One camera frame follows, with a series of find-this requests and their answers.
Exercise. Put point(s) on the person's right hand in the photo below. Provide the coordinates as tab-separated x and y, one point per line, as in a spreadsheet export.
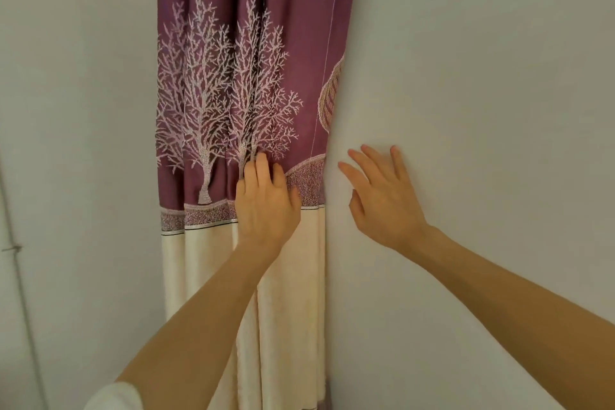
389	208

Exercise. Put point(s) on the person's left hand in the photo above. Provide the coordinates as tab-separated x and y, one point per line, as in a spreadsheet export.
266	217

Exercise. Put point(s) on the person's right little finger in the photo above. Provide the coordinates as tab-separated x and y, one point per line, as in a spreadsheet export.
399	162

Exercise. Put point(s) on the person's right thumb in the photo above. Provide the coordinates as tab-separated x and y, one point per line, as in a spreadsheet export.
357	209

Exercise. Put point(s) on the person's left thumb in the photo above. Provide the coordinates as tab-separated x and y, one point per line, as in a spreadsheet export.
294	197

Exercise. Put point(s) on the person's left middle finger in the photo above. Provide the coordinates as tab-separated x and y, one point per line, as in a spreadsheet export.
263	169

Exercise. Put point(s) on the person's left little finger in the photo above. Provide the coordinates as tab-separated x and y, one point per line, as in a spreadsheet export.
240	186

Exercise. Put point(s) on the person's right middle finger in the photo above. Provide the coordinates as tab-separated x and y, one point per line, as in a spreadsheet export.
363	162

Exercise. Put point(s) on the purple cream tree print curtain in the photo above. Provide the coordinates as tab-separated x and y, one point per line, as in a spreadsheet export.
288	39

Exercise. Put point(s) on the person's right forearm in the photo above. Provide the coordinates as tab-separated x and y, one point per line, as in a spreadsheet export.
519	309

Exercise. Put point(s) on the person's left forearm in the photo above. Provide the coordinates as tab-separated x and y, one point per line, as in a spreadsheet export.
206	318

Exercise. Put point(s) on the white sleeve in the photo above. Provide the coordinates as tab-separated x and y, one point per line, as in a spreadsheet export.
114	397

